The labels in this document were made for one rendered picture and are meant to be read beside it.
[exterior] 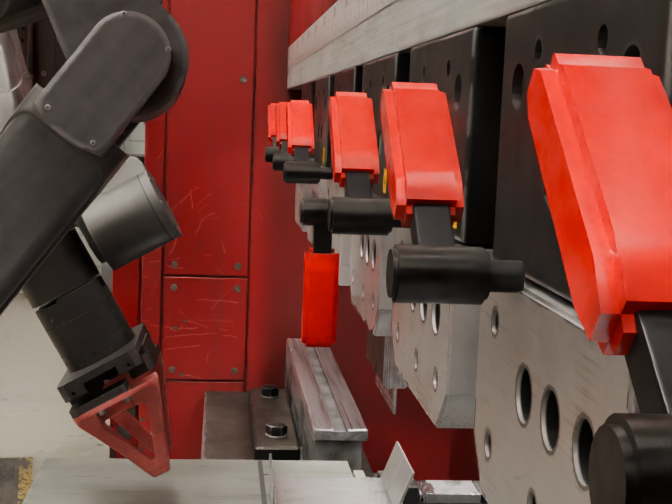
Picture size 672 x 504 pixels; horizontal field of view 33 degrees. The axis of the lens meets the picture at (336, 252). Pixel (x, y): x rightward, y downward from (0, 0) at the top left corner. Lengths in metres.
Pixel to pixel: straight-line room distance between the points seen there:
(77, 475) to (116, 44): 0.51
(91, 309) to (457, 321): 0.46
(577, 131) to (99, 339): 0.71
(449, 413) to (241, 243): 1.30
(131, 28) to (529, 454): 0.30
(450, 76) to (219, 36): 1.27
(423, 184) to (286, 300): 1.40
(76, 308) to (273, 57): 0.93
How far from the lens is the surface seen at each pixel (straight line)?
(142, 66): 0.56
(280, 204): 1.75
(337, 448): 1.27
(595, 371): 0.29
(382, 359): 0.88
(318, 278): 0.74
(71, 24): 0.58
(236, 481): 0.97
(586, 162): 0.19
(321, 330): 0.75
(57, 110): 0.56
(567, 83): 0.21
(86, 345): 0.88
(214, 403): 1.72
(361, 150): 0.57
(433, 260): 0.35
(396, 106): 0.40
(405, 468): 0.92
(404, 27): 0.64
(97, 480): 0.97
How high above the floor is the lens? 1.30
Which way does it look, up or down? 7 degrees down
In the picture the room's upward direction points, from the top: 2 degrees clockwise
